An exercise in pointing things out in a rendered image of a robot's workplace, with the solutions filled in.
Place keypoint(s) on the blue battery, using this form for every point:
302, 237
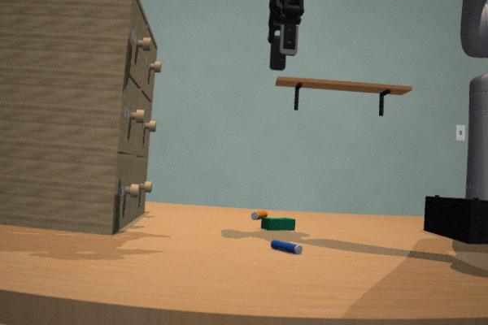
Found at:
287, 247

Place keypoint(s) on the orange battery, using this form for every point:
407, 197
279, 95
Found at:
259, 214

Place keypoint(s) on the green battery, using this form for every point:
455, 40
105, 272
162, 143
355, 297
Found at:
277, 224

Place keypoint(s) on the wooden chest of drawers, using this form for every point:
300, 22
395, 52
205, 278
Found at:
62, 71

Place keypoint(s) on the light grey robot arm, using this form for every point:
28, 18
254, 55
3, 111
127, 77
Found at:
474, 41

